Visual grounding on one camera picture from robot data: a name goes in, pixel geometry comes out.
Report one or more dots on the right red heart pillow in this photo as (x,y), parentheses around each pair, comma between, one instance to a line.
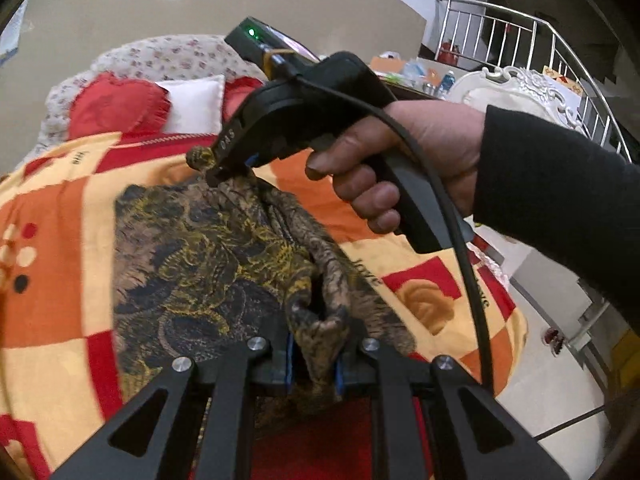
(235,93)

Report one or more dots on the floral white quilt roll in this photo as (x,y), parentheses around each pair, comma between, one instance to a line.
(175,57)

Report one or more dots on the black sleeved right forearm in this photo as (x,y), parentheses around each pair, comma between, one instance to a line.
(562,194)

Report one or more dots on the red heart pillow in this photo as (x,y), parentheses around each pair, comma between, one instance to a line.
(235,93)
(112,104)

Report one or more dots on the orange red patterned blanket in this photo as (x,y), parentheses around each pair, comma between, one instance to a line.
(59,382)

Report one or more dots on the metal stair railing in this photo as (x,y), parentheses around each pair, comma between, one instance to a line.
(474,34)

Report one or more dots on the left red heart pillow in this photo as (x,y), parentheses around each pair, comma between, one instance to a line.
(112,104)

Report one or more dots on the small white pillow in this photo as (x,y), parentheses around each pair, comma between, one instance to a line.
(195,105)

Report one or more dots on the red garment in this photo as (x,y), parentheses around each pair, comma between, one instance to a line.
(335,443)

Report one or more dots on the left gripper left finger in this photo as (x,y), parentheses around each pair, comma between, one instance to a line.
(194,420)

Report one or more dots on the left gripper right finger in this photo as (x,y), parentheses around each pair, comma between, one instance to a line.
(435,421)

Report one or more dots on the dark floral patterned shirt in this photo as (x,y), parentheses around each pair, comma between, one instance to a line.
(200,267)

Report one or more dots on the white ornate chair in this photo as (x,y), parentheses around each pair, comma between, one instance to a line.
(513,88)

